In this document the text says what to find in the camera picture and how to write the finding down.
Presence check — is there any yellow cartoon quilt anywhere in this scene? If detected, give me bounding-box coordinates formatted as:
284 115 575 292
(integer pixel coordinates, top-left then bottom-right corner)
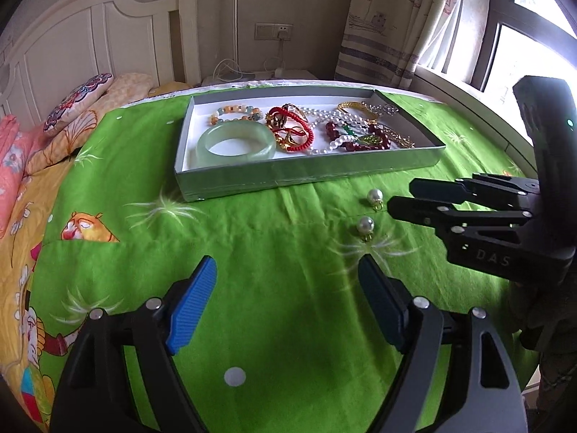
0 156 93 433

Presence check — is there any red cord bracelet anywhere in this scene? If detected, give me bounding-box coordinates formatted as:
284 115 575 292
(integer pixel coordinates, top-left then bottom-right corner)
266 105 315 153

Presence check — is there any dark red bead bracelet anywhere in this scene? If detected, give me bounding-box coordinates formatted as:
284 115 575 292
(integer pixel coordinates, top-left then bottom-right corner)
323 119 394 152

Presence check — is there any wall socket panel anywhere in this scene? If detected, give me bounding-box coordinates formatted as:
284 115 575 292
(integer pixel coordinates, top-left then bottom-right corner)
254 22 294 41

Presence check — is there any printed curtain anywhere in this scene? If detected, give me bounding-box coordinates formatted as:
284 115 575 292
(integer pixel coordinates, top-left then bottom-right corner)
334 0 475 87

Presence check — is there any peach checked pillow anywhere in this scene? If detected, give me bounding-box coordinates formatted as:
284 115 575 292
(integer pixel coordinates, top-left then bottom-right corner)
27 73 155 174

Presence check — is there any white charger cable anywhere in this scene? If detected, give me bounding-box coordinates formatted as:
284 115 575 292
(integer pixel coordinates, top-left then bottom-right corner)
213 40 286 78

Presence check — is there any grey cardboard box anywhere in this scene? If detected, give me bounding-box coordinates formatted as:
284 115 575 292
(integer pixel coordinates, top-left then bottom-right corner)
173 89 447 202

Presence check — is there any green jade bangle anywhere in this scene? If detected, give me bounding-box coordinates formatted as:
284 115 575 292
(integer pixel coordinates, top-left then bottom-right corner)
197 121 276 169

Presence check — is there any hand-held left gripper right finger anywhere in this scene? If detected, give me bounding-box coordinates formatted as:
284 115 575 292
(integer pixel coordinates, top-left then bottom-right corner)
358 254 529 433

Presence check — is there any pink floral quilt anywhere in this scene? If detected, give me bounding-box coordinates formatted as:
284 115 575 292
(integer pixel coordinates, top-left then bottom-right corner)
0 114 36 237

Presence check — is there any silver lamp pole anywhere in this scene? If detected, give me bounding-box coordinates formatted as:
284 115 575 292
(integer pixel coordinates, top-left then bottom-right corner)
231 0 241 74

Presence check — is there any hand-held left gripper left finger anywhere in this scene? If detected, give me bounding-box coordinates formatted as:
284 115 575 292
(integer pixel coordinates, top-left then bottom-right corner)
49 255 218 433

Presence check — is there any round patterned cushion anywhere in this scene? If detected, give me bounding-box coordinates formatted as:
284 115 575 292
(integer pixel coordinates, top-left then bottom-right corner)
43 73 115 135

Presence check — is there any window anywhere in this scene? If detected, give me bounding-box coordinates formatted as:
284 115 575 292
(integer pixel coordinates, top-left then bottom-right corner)
469 0 577 115

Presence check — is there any yellow pillow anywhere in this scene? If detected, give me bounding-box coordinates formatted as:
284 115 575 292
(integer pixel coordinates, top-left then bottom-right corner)
148 80 192 97

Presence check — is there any thin gold chain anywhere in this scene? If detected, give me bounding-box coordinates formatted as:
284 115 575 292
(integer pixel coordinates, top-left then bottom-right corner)
382 122 416 149

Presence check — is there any gold chain bracelet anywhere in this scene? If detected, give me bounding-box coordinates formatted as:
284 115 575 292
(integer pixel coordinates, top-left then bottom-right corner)
338 100 385 123

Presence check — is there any multicoloured bead bracelet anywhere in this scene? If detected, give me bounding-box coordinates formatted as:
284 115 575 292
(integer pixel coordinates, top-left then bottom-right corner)
208 104 265 126

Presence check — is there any white wooden headboard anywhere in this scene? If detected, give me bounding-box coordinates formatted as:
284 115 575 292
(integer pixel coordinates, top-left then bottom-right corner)
0 0 201 119

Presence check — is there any white pearl necklace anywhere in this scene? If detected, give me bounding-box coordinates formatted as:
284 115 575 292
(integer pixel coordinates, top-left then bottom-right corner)
295 105 377 156

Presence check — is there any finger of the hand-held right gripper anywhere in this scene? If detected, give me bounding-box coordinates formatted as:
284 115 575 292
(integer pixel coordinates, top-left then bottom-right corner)
387 195 534 236
409 172 542 209

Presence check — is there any green printed blanket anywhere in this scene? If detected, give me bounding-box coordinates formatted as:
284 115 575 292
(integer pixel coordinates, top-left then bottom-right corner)
34 79 548 433

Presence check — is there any person's right forearm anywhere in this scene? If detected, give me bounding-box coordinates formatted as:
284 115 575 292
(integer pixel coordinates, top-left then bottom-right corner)
508 275 577 433

